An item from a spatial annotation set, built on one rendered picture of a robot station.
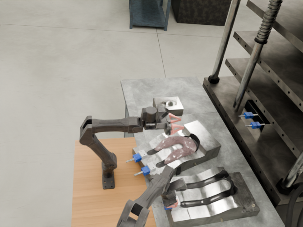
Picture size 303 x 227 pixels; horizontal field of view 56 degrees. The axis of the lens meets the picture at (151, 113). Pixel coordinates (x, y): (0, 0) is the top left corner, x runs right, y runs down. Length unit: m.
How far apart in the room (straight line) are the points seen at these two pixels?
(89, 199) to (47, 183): 1.13
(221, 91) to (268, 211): 1.16
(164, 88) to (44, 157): 1.34
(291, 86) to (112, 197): 1.24
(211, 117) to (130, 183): 0.87
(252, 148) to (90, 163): 1.11
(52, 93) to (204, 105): 2.02
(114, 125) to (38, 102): 2.25
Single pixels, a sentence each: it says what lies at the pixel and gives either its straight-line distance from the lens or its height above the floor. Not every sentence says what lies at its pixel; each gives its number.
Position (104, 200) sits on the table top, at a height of 0.80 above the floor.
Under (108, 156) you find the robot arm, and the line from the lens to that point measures 1.59.
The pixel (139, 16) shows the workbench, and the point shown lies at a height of 0.11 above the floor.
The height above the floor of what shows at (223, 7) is 0.35.
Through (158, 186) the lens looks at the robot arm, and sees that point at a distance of 1.23.
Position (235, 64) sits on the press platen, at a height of 1.04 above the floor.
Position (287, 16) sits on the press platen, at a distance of 2.20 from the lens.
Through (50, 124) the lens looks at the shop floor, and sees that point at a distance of 3.27.
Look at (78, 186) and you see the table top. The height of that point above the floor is 0.80.
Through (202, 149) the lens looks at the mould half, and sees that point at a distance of 1.85.
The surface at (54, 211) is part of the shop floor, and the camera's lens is 2.60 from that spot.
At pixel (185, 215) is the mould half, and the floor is 0.89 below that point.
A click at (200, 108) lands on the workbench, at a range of 2.29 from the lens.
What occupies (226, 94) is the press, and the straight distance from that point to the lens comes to 2.55.
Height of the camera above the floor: 2.21
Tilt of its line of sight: 41 degrees down
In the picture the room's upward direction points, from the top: 7 degrees clockwise
